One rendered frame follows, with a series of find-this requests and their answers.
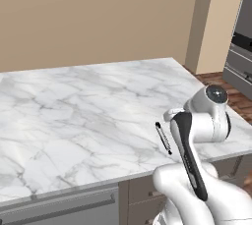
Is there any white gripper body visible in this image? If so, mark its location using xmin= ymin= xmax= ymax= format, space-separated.
xmin=162 ymin=106 xmax=186 ymax=123

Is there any grey oven unit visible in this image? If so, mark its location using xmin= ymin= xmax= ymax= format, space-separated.
xmin=221 ymin=0 xmax=252 ymax=101

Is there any taupe cupboard door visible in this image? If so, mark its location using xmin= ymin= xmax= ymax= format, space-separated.
xmin=212 ymin=154 xmax=252 ymax=188

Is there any taupe drawer front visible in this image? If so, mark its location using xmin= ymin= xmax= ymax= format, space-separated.
xmin=128 ymin=177 xmax=165 ymax=205
xmin=127 ymin=196 xmax=167 ymax=225

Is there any grey dishwasher door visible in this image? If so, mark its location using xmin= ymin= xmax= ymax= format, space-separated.
xmin=0 ymin=185 xmax=120 ymax=225

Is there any grey cupboard door handle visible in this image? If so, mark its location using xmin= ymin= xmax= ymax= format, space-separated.
xmin=230 ymin=155 xmax=244 ymax=178

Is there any grey dishwasher handle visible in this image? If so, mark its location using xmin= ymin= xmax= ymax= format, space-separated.
xmin=0 ymin=193 xmax=117 ymax=219

